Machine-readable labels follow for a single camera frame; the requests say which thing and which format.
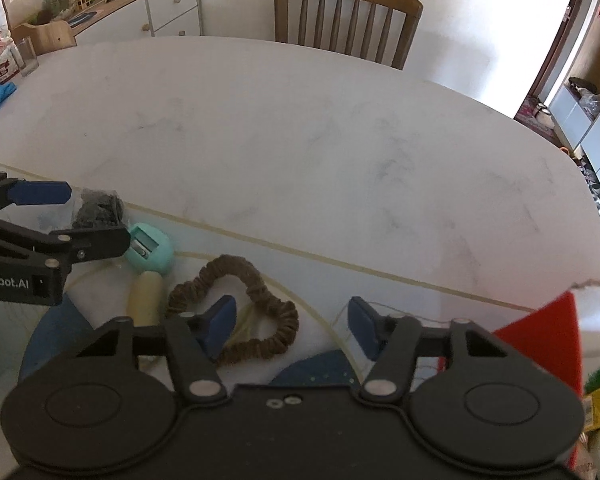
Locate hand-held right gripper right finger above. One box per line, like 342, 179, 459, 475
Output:
347, 296, 512, 404

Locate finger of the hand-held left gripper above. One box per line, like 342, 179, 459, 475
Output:
0, 172, 73, 217
0, 212, 132, 274

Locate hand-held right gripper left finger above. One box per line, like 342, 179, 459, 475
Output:
77, 294, 238, 408

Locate brown scrunchie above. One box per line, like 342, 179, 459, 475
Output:
167, 254, 300, 366

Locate red cardboard box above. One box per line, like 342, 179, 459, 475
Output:
492, 277, 600, 480

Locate teal pencil sharpener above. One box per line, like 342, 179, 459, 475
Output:
124, 223, 175, 275

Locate printed table mat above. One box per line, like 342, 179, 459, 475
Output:
0, 156, 577, 402

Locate cream cylinder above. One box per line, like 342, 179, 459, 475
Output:
126, 270, 165, 329

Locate clear drinking glass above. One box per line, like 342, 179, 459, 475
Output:
13, 35, 40, 77

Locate wooden tray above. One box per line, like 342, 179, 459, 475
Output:
10, 22, 79, 57

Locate white sideboard with knobs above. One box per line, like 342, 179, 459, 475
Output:
10, 0, 202, 57

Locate row of shoes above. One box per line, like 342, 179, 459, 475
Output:
576, 151, 600, 228

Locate patterned door rug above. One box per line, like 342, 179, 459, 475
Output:
517, 94, 557, 137

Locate low bench cabinet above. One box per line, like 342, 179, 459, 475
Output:
546, 82, 600, 153

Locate bags on bench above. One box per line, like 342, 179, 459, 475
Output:
567, 76, 600, 112

